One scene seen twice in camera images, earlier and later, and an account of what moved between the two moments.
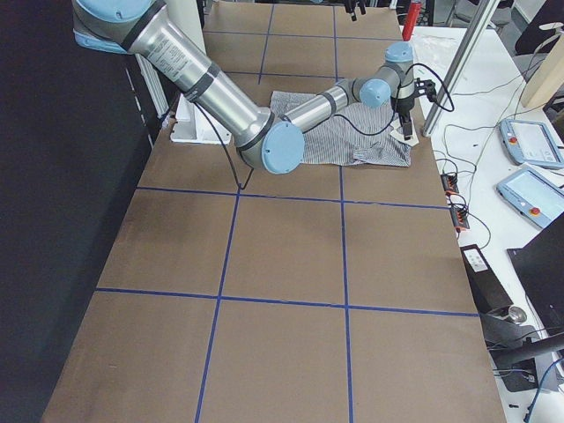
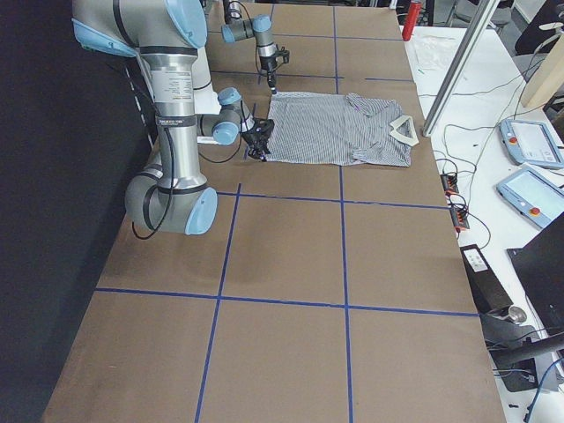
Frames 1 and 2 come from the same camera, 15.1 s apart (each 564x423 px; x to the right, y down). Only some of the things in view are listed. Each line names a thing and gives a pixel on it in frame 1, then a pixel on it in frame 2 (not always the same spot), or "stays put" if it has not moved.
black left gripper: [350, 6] -> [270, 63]
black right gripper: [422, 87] -> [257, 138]
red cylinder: [411, 21] stays put
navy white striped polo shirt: [359, 135] stays put
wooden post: [548, 77] stays put
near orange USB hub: [460, 217] stays put
